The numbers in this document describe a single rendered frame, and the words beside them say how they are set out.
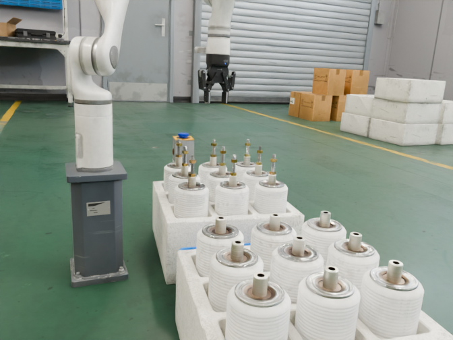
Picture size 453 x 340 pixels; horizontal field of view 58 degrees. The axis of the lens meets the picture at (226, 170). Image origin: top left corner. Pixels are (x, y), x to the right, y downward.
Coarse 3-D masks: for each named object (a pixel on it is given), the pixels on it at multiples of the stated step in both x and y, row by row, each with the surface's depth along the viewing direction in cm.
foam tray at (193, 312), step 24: (192, 264) 84; (192, 288) 75; (192, 312) 73; (216, 312) 68; (192, 336) 74; (216, 336) 62; (288, 336) 64; (360, 336) 66; (408, 336) 65; (432, 336) 65
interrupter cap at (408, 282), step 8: (376, 272) 69; (384, 272) 70; (376, 280) 66; (384, 280) 67; (400, 280) 68; (408, 280) 67; (416, 280) 67; (392, 288) 65; (400, 288) 64; (408, 288) 64; (416, 288) 65
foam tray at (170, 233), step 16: (160, 192) 130; (160, 208) 119; (208, 208) 117; (288, 208) 121; (160, 224) 120; (176, 224) 106; (192, 224) 108; (208, 224) 109; (240, 224) 111; (256, 224) 113; (160, 240) 121; (176, 240) 108; (192, 240) 109; (160, 256) 122; (176, 256) 109; (176, 272) 110
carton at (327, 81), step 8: (320, 72) 478; (328, 72) 464; (336, 72) 467; (344, 72) 472; (320, 80) 479; (328, 80) 466; (336, 80) 470; (344, 80) 474; (312, 88) 494; (320, 88) 479; (328, 88) 468; (336, 88) 473
